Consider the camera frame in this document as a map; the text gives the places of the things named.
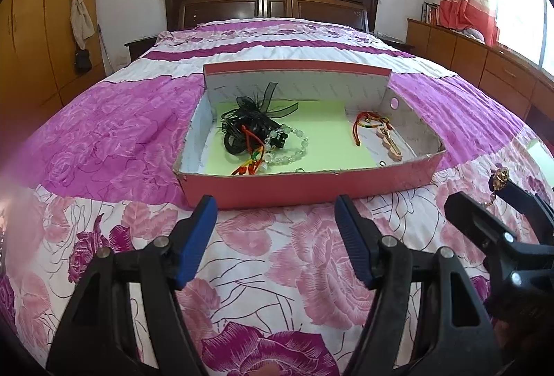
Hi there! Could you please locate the pale green paper liner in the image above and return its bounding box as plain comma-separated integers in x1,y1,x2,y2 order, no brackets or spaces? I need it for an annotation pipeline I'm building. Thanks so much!
203,99,378,177

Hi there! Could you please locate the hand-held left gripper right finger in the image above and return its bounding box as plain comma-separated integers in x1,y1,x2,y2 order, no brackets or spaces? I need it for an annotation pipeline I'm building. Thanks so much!
334,194,503,376

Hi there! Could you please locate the row of books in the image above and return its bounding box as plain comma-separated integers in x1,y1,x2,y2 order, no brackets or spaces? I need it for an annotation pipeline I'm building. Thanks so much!
422,1,440,27

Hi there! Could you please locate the window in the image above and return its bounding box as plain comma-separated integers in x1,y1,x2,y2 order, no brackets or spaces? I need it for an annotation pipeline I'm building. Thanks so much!
493,0,554,74

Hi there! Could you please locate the wooden wardrobe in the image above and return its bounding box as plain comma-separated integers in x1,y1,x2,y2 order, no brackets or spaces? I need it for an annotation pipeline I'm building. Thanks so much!
0,0,107,135

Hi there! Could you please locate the pink cardboard box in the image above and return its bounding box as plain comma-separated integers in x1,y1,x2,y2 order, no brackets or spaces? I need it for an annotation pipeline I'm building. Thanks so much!
172,59,446,211

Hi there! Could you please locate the clear green bead bracelet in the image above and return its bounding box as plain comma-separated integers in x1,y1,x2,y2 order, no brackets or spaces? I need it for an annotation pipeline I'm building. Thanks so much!
260,125,311,169

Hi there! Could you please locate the red string bracelet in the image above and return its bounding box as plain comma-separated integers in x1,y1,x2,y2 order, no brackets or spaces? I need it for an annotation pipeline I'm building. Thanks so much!
351,111,393,146

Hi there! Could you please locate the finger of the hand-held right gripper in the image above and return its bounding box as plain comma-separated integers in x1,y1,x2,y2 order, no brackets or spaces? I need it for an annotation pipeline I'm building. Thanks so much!
494,179,554,247
445,191,554,290

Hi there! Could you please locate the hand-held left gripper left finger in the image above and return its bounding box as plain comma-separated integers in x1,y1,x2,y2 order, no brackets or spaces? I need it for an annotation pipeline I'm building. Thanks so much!
45,194,218,376

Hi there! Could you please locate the rainbow string bracelet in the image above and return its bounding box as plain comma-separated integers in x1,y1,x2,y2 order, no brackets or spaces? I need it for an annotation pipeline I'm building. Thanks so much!
231,125,267,177

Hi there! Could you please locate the wooden wall cabinet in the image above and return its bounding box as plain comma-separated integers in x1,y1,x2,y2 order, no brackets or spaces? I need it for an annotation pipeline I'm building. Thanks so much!
406,18,554,122

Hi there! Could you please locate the dark wooden nightstand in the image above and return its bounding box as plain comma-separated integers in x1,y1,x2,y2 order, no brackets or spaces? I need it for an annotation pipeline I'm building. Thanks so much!
376,32,415,53
125,35,159,61

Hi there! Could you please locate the black ribbon hair accessory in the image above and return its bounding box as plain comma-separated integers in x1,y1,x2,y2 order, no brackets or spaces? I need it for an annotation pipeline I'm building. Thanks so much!
222,82,300,126

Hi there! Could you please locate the gold flower earring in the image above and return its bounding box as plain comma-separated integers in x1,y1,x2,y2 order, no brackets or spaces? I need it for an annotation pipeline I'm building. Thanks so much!
489,168,510,207

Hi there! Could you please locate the gold chain bracelet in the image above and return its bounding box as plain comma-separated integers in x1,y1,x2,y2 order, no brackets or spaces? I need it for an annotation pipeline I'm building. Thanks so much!
380,126,404,163

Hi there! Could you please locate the black hanging bag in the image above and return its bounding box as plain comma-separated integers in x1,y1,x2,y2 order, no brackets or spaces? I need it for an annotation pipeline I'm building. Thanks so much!
73,48,93,74

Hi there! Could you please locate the white hanging towel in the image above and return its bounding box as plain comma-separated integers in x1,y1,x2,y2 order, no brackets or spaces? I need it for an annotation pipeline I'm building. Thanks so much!
70,0,95,50

